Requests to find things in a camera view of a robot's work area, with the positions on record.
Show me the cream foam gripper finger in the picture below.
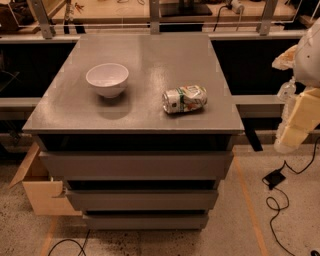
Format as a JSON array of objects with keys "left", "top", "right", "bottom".
[
  {"left": 274, "top": 87, "right": 320, "bottom": 154},
  {"left": 272, "top": 45, "right": 297, "bottom": 70}
]

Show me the grey top drawer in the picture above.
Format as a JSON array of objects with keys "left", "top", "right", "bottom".
[{"left": 39, "top": 151, "right": 233, "bottom": 181}]

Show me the grey drawer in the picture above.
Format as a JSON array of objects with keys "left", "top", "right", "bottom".
[
  {"left": 39, "top": 151, "right": 233, "bottom": 181},
  {"left": 83, "top": 214, "right": 208, "bottom": 230},
  {"left": 66, "top": 190, "right": 218, "bottom": 211}
]

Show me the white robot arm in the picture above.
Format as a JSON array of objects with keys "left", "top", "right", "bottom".
[{"left": 272, "top": 18, "right": 320, "bottom": 154}]

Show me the grey drawer cabinet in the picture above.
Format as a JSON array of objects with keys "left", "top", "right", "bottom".
[{"left": 23, "top": 33, "right": 243, "bottom": 216}]

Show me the grey middle drawer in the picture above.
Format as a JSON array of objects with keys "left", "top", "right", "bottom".
[{"left": 66, "top": 190, "right": 218, "bottom": 211}]

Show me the grey bottom drawer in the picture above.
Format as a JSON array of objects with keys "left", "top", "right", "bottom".
[{"left": 83, "top": 214, "right": 208, "bottom": 230}]

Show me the open cardboard box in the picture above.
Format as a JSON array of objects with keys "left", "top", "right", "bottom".
[{"left": 9, "top": 143, "right": 82, "bottom": 216}]

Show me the clear sanitizer pump bottle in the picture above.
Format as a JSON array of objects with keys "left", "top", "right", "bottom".
[{"left": 277, "top": 77, "right": 296, "bottom": 102}]

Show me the black power adapter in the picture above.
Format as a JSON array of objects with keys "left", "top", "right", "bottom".
[{"left": 262, "top": 170, "right": 286, "bottom": 190}]

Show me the crushed soda can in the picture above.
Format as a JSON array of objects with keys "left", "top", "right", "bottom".
[{"left": 162, "top": 85, "right": 207, "bottom": 114}]

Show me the white ceramic bowl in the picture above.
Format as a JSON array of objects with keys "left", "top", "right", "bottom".
[{"left": 86, "top": 63, "right": 129, "bottom": 98}]

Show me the black floor cable right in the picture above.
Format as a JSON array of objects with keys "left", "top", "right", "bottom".
[{"left": 261, "top": 135, "right": 320, "bottom": 256}]

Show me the black floor cable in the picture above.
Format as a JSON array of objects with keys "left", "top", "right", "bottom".
[
  {"left": 47, "top": 229, "right": 91, "bottom": 256},
  {"left": 261, "top": 135, "right": 320, "bottom": 256}
]

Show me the metal frame railing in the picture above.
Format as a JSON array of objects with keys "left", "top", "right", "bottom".
[{"left": 1, "top": 0, "right": 319, "bottom": 40}]

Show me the black floor cable left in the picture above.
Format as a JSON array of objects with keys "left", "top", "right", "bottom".
[{"left": 47, "top": 229, "right": 91, "bottom": 256}]

